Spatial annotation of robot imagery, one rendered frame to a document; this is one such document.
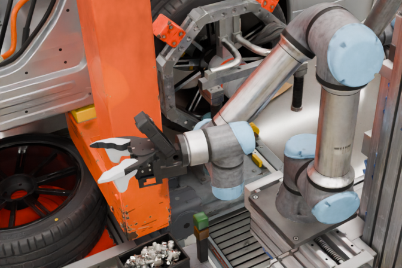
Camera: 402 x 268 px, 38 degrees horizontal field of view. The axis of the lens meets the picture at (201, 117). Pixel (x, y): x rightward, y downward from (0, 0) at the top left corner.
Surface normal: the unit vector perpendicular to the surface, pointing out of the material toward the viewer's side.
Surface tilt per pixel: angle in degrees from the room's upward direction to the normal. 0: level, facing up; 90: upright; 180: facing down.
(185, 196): 0
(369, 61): 83
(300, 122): 0
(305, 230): 0
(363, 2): 90
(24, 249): 90
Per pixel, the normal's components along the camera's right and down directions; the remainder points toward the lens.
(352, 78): 0.27, 0.44
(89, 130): -0.04, -0.81
